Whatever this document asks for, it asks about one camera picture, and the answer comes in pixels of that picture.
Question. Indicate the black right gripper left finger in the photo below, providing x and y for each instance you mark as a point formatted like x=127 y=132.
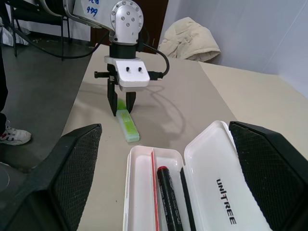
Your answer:
x=67 y=183

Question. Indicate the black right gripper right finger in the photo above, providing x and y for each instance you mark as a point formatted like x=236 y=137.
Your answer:
x=269 y=173

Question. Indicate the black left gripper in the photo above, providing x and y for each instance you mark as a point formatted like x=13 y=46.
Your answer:
x=111 y=72

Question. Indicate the green highlighter marker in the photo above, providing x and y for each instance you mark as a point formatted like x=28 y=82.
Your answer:
x=128 y=125

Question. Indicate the white Unitree pencil case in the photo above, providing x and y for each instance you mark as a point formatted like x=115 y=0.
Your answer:
x=209 y=156

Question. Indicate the black marker with red band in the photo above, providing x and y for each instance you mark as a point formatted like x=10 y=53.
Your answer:
x=168 y=199

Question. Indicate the white sneaker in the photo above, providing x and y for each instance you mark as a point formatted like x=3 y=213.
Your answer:
x=14 y=136

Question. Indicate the black metal chair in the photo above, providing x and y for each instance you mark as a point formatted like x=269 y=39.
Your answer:
x=63 y=38

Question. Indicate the beige padded jacket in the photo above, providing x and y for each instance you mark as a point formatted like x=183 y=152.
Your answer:
x=187 y=41

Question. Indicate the person's dark trouser leg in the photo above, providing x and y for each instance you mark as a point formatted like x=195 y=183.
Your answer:
x=2 y=96

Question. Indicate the grey bag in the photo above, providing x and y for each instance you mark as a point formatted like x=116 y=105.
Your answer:
x=9 y=36

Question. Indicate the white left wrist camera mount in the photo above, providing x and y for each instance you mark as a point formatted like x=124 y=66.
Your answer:
x=132 y=77

